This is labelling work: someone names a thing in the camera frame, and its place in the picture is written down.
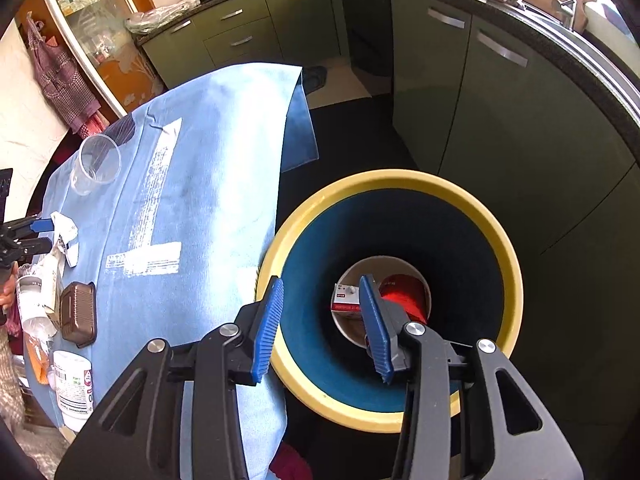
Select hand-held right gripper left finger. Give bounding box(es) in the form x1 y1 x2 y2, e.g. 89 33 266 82
55 277 286 480

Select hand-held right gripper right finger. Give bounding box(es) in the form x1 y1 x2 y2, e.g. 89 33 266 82
360 275 586 480

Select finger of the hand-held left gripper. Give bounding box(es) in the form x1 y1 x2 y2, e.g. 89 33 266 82
0 214 54 241
0 237 54 267

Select white paper wrapper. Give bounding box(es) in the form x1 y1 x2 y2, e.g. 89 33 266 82
50 212 81 267

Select yellow rimmed blue trash bin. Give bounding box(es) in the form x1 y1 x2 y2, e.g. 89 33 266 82
255 170 525 433

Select red round item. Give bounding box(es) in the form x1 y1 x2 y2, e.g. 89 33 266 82
377 274 431 326

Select white and red small box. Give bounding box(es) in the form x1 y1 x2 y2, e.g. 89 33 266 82
330 282 366 318

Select clear plastic bottle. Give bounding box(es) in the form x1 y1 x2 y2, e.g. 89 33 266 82
17 274 58 338

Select clear plastic cup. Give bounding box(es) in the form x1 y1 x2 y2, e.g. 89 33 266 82
70 135 122 197

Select brown plastic container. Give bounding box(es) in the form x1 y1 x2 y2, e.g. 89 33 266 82
59 282 98 348

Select orange packet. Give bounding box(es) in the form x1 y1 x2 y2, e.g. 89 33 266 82
25 335 53 386

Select maroon cloth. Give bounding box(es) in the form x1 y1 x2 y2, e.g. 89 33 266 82
270 442 313 480

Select white labelled bottle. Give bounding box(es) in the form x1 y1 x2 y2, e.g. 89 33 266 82
51 350 96 433

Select checked hanging cloth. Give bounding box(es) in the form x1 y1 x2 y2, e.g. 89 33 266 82
25 15 101 136

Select blue printed tablecloth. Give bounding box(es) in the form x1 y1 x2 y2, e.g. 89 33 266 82
27 62 321 480

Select glass door cabinet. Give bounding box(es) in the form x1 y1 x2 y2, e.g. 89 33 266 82
40 0 166 116

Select clear plastic bag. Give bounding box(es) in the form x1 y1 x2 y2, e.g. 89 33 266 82
125 2 201 36

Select green kitchen cabinets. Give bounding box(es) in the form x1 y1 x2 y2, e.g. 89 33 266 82
140 0 640 411

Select dark slipper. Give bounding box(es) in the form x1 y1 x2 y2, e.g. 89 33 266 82
302 66 328 93

